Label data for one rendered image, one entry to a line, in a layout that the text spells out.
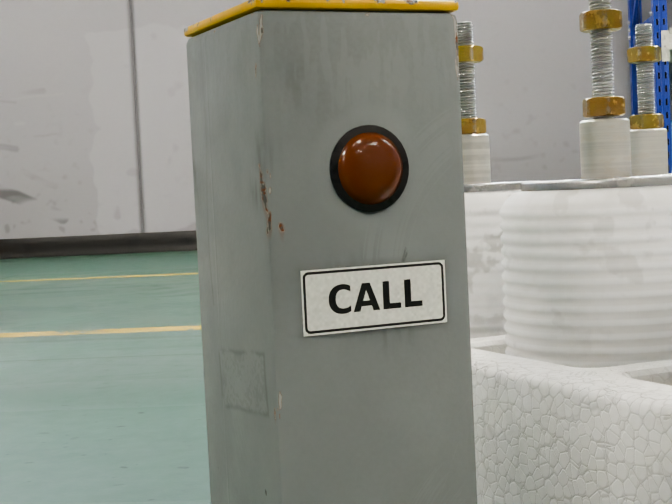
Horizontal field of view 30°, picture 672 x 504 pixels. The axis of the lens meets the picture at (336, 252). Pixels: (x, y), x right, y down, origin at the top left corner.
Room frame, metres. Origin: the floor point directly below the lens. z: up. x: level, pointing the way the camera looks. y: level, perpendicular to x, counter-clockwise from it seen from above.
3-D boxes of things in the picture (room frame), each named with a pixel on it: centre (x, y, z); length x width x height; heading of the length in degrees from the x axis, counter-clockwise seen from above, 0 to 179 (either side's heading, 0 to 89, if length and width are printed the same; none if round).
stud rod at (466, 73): (0.67, -0.07, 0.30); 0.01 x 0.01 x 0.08
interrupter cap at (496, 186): (0.67, -0.07, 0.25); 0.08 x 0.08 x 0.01
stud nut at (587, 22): (0.56, -0.12, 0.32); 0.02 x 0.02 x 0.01; 59
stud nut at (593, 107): (0.56, -0.12, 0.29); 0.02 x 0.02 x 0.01; 59
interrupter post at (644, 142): (0.72, -0.18, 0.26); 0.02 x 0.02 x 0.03
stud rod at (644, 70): (0.72, -0.18, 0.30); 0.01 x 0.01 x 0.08
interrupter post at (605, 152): (0.56, -0.12, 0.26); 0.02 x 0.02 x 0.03
